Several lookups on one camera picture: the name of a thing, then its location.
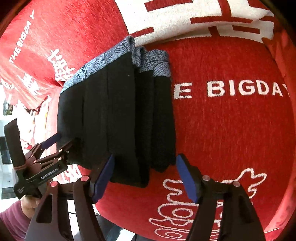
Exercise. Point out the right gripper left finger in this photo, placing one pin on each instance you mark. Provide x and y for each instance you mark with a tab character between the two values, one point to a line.
51	219

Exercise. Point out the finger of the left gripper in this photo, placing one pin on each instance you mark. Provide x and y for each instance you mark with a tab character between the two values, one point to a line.
64	150
50	141

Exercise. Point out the black pants with patterned waistband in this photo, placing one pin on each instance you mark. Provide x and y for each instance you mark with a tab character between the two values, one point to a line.
119	105

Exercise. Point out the maroon sleeve forearm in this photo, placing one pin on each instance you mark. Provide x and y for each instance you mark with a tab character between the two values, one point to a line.
14	223

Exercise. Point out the operator left hand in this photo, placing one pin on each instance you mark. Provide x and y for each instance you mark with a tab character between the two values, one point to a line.
29	205

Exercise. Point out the operator legs in jeans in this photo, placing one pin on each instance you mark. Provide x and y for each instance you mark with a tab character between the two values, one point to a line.
110	230

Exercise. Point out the red printed sofa cover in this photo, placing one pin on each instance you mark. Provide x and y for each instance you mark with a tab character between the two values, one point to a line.
232	69

